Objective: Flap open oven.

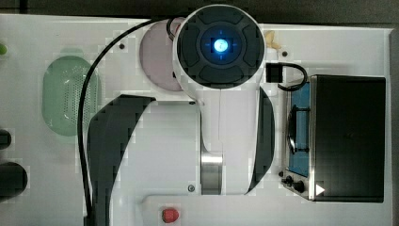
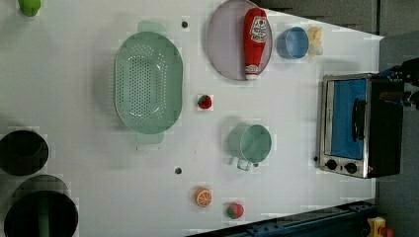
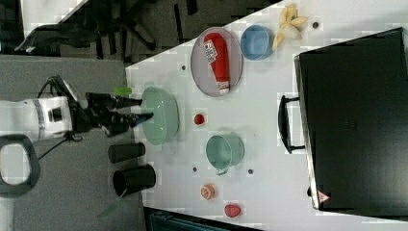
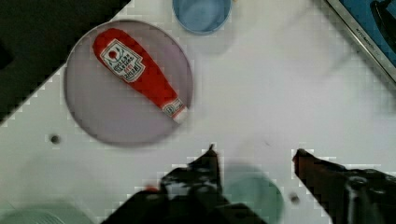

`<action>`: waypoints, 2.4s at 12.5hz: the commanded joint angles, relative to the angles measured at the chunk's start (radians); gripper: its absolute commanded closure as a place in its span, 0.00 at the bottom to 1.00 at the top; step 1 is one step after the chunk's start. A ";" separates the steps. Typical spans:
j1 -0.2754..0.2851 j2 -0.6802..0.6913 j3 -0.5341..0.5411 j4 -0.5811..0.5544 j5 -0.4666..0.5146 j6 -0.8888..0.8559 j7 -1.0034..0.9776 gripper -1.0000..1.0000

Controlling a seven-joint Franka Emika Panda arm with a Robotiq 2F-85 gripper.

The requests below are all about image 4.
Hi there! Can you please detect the teal green cup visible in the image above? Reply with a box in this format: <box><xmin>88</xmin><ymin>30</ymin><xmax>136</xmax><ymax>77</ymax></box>
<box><xmin>223</xmin><ymin>172</ymin><xmax>284</xmax><ymax>224</ymax></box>

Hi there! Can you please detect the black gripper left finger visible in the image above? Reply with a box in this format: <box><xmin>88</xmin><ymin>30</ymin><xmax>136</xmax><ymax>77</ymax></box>
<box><xmin>160</xmin><ymin>144</ymin><xmax>222</xmax><ymax>201</ymax></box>

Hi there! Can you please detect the blue glass oven door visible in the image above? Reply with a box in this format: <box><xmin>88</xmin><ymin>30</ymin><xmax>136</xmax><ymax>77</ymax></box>
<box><xmin>323</xmin><ymin>0</ymin><xmax>396</xmax><ymax>81</ymax></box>

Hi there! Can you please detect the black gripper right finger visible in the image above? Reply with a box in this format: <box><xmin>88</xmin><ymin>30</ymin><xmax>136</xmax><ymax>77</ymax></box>
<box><xmin>292</xmin><ymin>148</ymin><xmax>395</xmax><ymax>224</ymax></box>

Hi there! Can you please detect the grey round plate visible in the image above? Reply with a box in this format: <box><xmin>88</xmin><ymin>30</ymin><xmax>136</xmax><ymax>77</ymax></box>
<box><xmin>64</xmin><ymin>20</ymin><xmax>193</xmax><ymax>147</ymax></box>

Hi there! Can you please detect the blue round bowl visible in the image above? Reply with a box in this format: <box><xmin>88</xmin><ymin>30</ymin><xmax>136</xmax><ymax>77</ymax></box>
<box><xmin>172</xmin><ymin>0</ymin><xmax>233</xmax><ymax>35</ymax></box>

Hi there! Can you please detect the red ketchup bottle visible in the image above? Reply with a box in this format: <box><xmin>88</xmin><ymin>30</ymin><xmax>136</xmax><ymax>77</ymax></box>
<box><xmin>92</xmin><ymin>28</ymin><xmax>189</xmax><ymax>123</ymax></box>

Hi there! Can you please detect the green perforated colander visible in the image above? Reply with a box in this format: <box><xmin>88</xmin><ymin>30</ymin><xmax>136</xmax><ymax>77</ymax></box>
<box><xmin>1</xmin><ymin>203</ymin><xmax>94</xmax><ymax>224</ymax></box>

